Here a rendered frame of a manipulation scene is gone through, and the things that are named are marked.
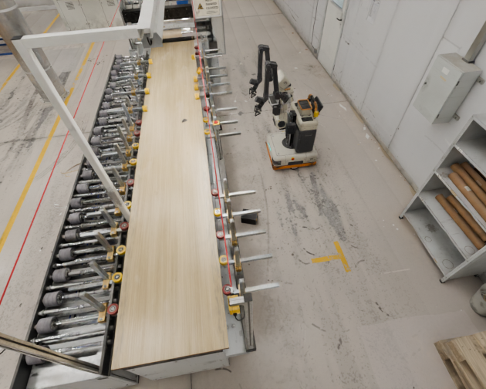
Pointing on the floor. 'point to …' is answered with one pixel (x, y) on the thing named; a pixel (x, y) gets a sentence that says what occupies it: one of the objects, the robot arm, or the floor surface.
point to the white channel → (25, 42)
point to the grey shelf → (480, 259)
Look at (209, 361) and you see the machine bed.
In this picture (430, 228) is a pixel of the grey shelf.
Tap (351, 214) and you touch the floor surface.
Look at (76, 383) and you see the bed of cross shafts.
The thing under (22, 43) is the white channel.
